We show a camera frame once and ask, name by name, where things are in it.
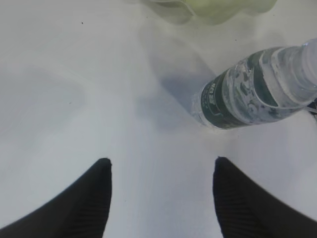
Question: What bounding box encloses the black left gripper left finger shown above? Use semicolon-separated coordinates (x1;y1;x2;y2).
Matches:
0;158;112;238

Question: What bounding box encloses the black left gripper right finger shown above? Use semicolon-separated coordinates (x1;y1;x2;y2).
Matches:
212;157;317;238

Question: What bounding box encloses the clear plastic water bottle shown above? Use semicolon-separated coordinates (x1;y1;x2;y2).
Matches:
192;39;317;129

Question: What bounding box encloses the green wavy glass plate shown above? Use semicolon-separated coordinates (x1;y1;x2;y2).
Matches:
140;0;276;25

